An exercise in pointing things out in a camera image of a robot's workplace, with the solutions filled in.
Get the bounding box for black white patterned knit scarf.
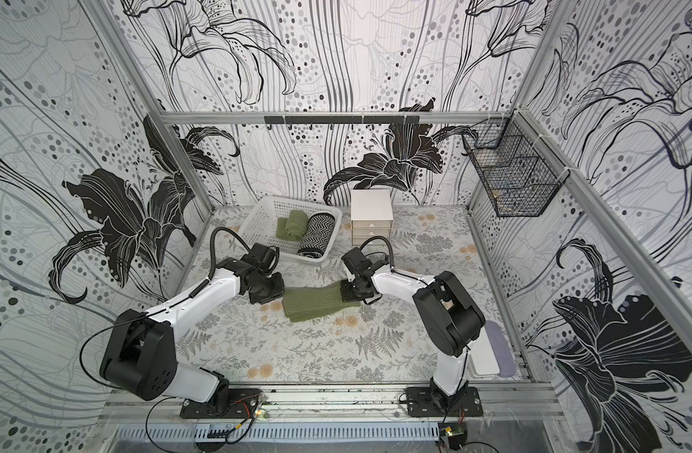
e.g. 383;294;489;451
297;213;336;260

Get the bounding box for white slotted cable duct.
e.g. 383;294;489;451
116;422;439;444

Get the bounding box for white small drawer box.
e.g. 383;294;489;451
351;189;394;247

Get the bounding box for small black electronics box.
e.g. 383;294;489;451
436;424;467;452

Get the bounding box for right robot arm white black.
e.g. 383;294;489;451
340;247;485;419

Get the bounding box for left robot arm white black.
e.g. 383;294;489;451
99;243;285;418

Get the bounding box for white purple flat objects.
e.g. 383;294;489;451
468;320;518;379

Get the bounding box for white plastic perforated basket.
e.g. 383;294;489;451
239;196;342;265

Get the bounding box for green knit scarf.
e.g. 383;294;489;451
282;282;361;323
275;210;309;242

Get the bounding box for black wire wall basket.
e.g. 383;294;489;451
461;114;562;218

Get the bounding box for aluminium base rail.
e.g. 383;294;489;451
98;381;567;424

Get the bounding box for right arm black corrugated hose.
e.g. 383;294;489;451
359;235;396;270

